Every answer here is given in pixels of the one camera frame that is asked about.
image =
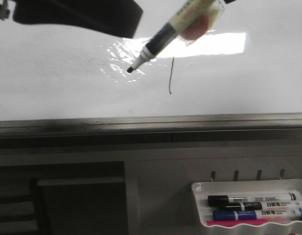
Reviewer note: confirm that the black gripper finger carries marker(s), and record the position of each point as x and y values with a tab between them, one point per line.
114	17
229	1

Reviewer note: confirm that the white black whiteboard marker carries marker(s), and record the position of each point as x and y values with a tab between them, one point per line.
184	17

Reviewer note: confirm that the red round magnet in tape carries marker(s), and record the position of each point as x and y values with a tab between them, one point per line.
201	25

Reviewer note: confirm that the dark chair with white edge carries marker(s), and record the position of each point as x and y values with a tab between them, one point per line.
63	199

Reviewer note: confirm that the white plastic marker tray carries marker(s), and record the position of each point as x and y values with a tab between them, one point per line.
201	191

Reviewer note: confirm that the black capped marker upper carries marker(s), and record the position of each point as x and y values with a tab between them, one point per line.
216	200

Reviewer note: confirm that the black capped marker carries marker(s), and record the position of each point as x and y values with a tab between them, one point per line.
265	205
216	200

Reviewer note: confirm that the black capped marker middle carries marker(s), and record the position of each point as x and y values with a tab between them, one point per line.
265	205

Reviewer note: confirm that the pink eraser strip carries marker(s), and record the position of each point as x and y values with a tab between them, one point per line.
231	223

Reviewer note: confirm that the blue capped marker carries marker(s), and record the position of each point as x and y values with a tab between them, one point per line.
286	214

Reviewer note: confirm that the white whiteboard with grey frame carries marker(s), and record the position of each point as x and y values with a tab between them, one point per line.
245	73

